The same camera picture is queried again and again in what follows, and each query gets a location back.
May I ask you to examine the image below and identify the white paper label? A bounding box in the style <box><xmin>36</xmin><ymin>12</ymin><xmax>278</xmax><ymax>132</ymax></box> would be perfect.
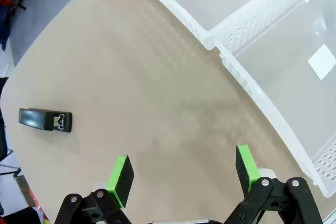
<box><xmin>307</xmin><ymin>44</ymin><xmax>336</xmax><ymax>81</ymax></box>

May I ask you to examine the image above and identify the navy blue cloth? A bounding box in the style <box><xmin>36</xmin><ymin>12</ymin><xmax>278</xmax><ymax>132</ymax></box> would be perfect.
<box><xmin>0</xmin><ymin>5</ymin><xmax>15</xmax><ymax>50</ymax></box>

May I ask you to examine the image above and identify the black and red cloth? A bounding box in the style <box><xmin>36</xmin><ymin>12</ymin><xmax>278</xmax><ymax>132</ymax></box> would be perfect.
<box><xmin>0</xmin><ymin>202</ymin><xmax>50</xmax><ymax>224</ymax></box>

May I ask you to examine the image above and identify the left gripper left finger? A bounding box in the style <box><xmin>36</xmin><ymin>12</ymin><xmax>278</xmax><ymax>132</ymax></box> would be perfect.
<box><xmin>54</xmin><ymin>155</ymin><xmax>135</xmax><ymax>224</ymax></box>

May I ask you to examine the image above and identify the black metal clothing rack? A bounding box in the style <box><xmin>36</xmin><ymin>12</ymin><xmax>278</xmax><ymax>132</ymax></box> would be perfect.
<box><xmin>10</xmin><ymin>0</ymin><xmax>27</xmax><ymax>12</ymax></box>

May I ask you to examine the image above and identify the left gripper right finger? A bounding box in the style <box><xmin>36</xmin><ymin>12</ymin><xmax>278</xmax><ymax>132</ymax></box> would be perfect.
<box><xmin>223</xmin><ymin>144</ymin><xmax>323</xmax><ymax>224</ymax></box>

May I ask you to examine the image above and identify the black stapler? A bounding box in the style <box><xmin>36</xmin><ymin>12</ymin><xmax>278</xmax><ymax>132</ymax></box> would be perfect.
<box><xmin>18</xmin><ymin>108</ymin><xmax>73</xmax><ymax>133</ymax></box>

